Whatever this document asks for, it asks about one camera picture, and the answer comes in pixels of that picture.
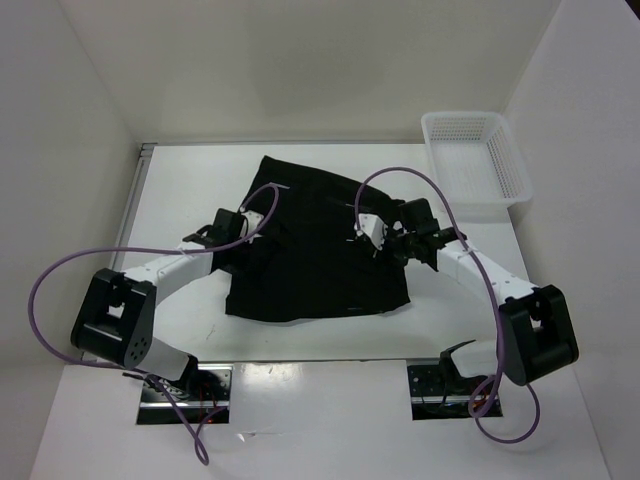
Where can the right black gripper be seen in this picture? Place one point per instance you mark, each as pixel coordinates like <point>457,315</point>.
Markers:
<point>390,232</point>

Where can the black shorts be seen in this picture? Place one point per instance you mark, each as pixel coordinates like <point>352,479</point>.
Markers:
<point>306,262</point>

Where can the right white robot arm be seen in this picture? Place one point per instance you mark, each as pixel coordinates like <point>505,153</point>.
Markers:
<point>536,332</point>

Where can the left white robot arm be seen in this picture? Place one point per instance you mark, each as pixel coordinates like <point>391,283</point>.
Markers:
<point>116,318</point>

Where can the white plastic basket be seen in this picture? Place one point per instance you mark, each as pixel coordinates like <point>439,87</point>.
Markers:
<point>476,162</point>

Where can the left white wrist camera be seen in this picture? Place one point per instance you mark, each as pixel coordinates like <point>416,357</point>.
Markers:
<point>252,223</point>

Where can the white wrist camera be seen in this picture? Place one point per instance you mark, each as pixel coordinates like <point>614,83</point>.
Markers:
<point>252,223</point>
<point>371,228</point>

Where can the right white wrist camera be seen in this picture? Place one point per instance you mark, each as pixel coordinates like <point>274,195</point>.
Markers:
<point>371,228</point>

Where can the aluminium table edge rail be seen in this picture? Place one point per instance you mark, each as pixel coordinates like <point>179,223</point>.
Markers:
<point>134,195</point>

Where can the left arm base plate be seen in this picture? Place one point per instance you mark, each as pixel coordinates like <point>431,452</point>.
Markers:
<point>207,398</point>

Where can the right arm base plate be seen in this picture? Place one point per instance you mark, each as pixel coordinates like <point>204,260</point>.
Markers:
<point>437,393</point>

